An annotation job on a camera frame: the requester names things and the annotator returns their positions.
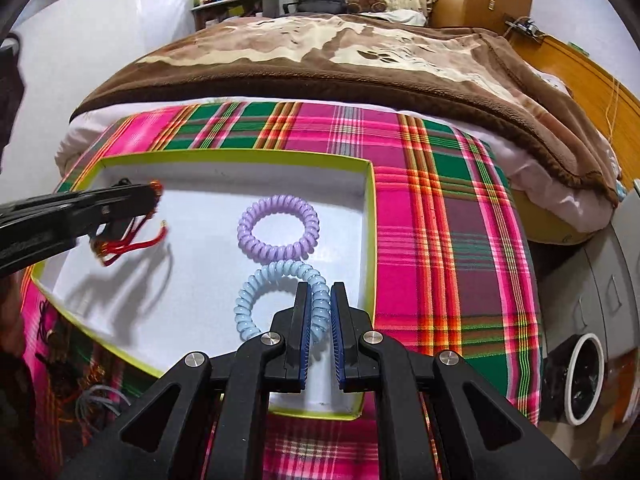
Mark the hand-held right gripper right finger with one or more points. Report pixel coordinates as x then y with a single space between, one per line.
337 350

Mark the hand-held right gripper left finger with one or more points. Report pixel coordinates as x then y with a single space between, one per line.
304 360

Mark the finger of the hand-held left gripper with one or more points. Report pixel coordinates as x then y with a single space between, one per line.
111 232
115 200

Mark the yellow-green cardboard box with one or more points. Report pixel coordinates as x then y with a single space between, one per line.
200 200

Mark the pink green plaid cloth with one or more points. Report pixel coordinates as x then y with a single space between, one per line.
440 240

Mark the cluttered side shelf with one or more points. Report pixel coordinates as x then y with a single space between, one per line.
225 7

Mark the black white-rimmed trash bin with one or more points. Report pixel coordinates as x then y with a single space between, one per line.
570 395

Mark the grey filing cabinet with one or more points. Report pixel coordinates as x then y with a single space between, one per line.
595 285

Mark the bed with brown blanket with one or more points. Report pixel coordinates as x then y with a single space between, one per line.
350 60

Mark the white pillow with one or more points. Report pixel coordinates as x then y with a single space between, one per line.
405 16

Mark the wooden headboard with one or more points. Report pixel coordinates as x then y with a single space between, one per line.
585 80

